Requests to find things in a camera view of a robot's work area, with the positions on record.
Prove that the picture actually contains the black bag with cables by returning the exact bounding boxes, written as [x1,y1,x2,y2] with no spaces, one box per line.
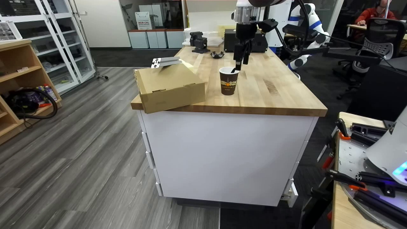
[6,87,60,121]

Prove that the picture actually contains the brown cardboard box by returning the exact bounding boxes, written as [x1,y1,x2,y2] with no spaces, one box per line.
[134,63,208,115]

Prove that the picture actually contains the person in red shirt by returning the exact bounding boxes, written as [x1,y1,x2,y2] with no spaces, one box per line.
[355,0,399,26]

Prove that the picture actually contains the orange handled tool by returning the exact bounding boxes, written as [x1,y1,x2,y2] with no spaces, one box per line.
[335,119,354,143]

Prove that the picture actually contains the grey curved sheet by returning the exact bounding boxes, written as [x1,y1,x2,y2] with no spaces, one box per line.
[366,106,407,189]

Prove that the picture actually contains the white aluminium rail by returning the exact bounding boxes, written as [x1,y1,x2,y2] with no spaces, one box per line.
[151,56,184,70]

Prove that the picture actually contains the black mesh office chair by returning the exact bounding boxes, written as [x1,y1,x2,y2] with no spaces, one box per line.
[339,17,407,101]

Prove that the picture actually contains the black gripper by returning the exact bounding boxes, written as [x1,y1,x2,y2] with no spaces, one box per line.
[232,22,259,72]

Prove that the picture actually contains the white glass-door cabinet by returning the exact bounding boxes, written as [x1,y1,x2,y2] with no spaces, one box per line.
[0,0,98,96]

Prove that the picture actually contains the black orange-tipped tool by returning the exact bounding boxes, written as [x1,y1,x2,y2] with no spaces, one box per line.
[326,168,372,192]

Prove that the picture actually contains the wooden workbench with tools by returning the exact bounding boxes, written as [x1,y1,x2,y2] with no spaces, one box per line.
[330,111,407,229]

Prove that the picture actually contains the black control box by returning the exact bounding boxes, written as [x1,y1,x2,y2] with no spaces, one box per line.
[223,28,269,54]

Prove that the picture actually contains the white low cabinet row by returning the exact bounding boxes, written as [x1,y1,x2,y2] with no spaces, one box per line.
[126,28,188,51]

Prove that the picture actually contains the wooden open shelf unit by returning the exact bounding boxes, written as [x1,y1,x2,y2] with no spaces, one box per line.
[0,40,64,147]

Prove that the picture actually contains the white cabinet wood-top table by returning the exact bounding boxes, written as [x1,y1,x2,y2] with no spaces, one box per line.
[130,45,330,209]

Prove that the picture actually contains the brown paper coffee cup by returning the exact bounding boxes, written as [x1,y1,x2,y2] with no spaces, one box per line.
[218,65,242,97]

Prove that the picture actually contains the black clamp mount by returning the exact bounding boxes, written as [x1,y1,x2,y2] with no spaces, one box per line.
[189,31,210,55]

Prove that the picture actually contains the white and blue robot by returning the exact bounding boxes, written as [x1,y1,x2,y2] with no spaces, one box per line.
[283,2,331,73]

